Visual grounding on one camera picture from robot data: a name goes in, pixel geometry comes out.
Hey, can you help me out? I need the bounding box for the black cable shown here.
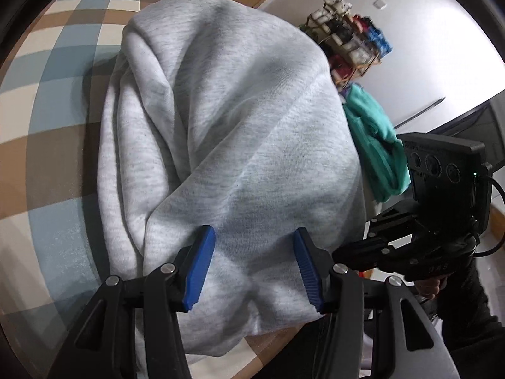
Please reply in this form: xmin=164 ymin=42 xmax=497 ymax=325
xmin=472 ymin=173 xmax=505 ymax=260

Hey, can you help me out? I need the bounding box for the dark wall rod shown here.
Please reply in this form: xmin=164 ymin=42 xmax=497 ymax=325
xmin=394 ymin=96 xmax=447 ymax=129

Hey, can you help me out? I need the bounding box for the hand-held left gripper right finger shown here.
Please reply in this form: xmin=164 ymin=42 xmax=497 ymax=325
xmin=293 ymin=228 xmax=460 ymax=379

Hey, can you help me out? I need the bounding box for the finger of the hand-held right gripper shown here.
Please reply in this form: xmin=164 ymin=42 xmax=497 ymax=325
xmin=333 ymin=234 xmax=419 ymax=273
xmin=367 ymin=202 xmax=419 ymax=241

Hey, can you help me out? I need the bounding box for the wooden shoe rack with shoes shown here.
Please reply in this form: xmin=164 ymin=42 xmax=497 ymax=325
xmin=306 ymin=0 xmax=394 ymax=81

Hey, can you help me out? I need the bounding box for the light grey hoodie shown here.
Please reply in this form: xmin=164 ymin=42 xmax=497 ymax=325
xmin=97 ymin=0 xmax=366 ymax=369

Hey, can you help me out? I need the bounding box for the person's right hand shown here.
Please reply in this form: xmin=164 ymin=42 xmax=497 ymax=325
xmin=415 ymin=276 xmax=449 ymax=301

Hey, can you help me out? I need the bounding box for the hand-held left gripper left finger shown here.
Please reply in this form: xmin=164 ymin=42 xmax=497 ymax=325
xmin=47 ymin=225 xmax=216 ymax=379

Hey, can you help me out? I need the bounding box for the black door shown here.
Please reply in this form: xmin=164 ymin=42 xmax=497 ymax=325
xmin=429 ymin=91 xmax=505 ymax=135

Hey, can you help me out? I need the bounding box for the person's right forearm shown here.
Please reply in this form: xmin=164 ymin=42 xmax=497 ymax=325
xmin=433 ymin=261 xmax=505 ymax=364

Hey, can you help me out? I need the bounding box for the teal hoodie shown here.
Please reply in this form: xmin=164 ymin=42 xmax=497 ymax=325
xmin=341 ymin=84 xmax=412 ymax=203

